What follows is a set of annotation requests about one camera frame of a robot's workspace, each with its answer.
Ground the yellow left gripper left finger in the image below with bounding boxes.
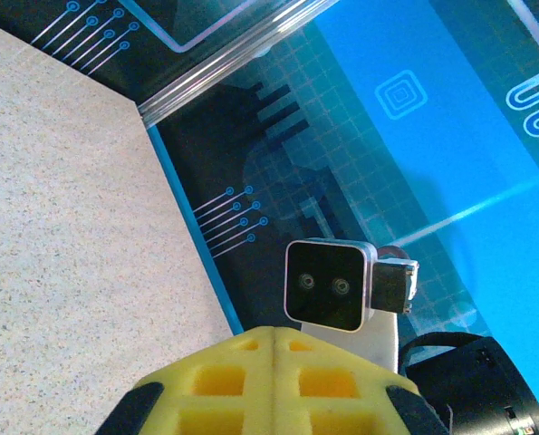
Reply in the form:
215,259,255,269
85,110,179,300
95,325,275,435

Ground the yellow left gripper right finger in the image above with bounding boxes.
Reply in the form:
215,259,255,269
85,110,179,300
273,325,449,435

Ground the blue table edge strip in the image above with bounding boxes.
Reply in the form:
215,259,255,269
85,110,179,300
145,122,245,337

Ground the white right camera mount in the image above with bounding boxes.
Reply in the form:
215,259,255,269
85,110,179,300
300,312,399,371

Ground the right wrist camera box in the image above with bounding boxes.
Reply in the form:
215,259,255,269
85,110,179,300
284,238,377,334

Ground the aluminium frame post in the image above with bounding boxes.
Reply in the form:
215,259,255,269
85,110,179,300
135,0,342,128

